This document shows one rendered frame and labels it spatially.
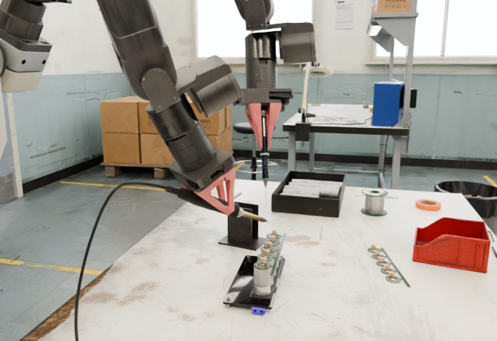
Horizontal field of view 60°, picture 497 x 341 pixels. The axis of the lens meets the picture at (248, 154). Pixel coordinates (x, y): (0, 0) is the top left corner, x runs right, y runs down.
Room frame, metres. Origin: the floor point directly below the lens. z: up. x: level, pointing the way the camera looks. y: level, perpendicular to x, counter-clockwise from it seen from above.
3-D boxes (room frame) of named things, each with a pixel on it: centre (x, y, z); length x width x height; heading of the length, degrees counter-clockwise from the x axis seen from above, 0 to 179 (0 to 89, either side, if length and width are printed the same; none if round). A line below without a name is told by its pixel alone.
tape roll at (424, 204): (1.02, -0.44, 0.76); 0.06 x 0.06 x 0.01
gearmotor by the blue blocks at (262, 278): (0.58, -0.02, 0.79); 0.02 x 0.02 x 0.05
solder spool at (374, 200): (0.99, -0.30, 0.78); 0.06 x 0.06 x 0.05
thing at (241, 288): (0.64, -0.01, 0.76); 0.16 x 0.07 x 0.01; 168
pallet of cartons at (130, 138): (4.47, 0.81, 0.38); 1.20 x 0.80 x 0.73; 82
